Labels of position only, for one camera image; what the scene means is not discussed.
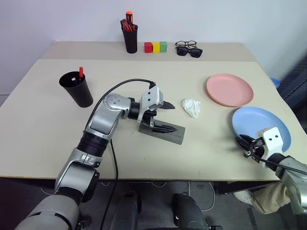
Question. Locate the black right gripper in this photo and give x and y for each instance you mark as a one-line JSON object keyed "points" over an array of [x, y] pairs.
{"points": [[255, 147]]}

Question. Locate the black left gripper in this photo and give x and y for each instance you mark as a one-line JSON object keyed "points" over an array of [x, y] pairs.
{"points": [[148, 117]]}

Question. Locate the grey glasses case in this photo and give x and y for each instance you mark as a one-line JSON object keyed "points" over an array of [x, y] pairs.
{"points": [[176, 137]]}

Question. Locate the red-capped marker pen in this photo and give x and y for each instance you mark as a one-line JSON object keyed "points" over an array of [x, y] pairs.
{"points": [[81, 71]]}

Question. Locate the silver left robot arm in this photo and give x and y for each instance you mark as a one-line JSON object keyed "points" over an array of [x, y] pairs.
{"points": [[105, 119]]}

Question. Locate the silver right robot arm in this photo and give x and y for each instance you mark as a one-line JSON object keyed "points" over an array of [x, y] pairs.
{"points": [[292, 172]]}

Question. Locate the blue plate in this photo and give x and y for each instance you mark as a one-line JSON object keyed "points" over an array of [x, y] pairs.
{"points": [[254, 122]]}

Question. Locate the crumpled white tissue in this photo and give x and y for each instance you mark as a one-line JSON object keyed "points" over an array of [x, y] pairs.
{"points": [[192, 107]]}

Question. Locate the black table crossbar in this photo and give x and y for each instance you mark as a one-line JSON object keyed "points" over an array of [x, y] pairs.
{"points": [[239, 187]]}

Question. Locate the pink plate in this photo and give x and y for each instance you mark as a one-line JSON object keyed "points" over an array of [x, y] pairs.
{"points": [[229, 89]]}

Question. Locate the white shoe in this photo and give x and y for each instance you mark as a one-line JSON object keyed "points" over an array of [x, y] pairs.
{"points": [[243, 197]]}

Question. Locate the khaki trouser leg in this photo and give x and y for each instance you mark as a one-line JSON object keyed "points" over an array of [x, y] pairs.
{"points": [[271, 198]]}

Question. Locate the blue round container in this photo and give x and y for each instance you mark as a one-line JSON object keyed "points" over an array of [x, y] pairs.
{"points": [[275, 82]]}

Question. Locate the black sunglasses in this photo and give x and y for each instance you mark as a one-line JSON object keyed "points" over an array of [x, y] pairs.
{"points": [[181, 51]]}

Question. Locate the yellow cube block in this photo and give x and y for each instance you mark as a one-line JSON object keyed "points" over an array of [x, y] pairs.
{"points": [[156, 47]]}

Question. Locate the green cube block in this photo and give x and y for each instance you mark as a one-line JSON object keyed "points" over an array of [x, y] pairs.
{"points": [[163, 46]]}

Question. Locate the red cube block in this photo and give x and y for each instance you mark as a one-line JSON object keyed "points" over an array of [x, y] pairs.
{"points": [[148, 47]]}

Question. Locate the brown tortoiseshell glasses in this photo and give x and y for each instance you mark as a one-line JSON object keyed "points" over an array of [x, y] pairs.
{"points": [[192, 44]]}

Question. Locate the dark ribbed object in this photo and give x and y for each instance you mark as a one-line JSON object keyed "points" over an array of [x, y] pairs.
{"points": [[296, 83]]}

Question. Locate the tall black tool holder cup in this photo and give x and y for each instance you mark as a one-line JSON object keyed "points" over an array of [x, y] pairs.
{"points": [[130, 42]]}

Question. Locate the wide black plastic cup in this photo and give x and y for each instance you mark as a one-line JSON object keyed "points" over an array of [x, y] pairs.
{"points": [[81, 95]]}

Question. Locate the dark rounded shape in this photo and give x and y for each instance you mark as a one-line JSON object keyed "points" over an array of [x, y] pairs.
{"points": [[189, 213], [126, 213]]}

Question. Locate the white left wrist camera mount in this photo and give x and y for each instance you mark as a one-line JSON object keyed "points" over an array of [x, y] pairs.
{"points": [[151, 95]]}

